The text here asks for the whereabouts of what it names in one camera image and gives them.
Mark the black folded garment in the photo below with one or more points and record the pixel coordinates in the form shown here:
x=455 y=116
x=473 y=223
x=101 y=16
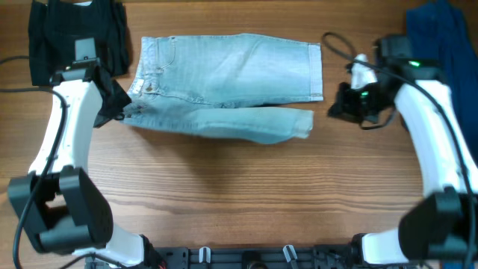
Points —
x=54 y=27

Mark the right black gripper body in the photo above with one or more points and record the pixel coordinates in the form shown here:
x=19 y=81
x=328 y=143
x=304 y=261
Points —
x=360 y=104

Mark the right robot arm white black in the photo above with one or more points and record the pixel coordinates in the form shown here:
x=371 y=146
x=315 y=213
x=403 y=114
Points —
x=443 y=226

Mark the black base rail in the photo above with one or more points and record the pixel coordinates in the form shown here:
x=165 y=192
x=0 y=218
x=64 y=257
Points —
x=335 y=256

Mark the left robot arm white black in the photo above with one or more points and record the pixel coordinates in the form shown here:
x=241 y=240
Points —
x=58 y=206

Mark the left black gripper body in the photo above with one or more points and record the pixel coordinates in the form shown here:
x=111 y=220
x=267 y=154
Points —
x=116 y=102

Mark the light blue denim shorts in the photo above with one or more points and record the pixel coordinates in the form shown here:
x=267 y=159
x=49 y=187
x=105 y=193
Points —
x=241 y=86

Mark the dark blue garment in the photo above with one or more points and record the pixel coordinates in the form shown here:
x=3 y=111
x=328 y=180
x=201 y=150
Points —
x=438 y=31

